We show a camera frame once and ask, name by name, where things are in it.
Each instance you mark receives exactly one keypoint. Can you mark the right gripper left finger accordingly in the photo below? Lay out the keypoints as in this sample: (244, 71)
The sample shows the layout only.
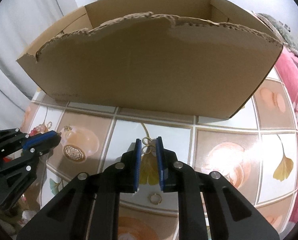
(88, 206)

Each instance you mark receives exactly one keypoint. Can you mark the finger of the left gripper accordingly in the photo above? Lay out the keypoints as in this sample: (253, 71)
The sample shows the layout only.
(41, 138)
(31, 149)

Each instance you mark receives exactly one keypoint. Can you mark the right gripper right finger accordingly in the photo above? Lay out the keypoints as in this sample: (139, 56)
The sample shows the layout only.
(209, 206)

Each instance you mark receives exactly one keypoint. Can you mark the gold crystal pendant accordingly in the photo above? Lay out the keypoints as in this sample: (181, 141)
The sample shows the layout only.
(67, 128)

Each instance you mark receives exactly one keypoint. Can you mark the gold butterfly clasp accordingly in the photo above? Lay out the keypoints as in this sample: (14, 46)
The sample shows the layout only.
(149, 145)

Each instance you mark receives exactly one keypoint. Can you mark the patterned tile tablecloth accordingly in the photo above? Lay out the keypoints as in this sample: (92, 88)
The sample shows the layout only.
(256, 150)

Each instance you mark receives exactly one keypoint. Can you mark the white curtain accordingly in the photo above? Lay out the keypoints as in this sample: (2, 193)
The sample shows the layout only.
(21, 22)

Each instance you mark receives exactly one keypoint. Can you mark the brown cardboard box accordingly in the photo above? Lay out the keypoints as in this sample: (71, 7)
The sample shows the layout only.
(191, 57)

